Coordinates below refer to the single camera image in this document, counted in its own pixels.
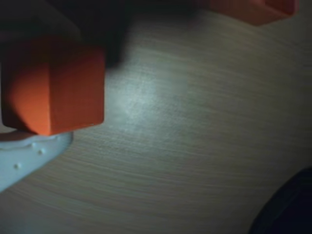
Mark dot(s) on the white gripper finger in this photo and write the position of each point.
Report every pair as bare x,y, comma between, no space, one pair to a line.
22,158

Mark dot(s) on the orange cube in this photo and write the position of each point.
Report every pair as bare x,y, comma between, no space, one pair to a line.
61,87

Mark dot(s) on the orange plastic box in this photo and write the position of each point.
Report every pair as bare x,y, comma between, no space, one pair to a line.
253,9

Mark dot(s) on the black round object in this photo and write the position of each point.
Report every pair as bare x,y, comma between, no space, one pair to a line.
290,207

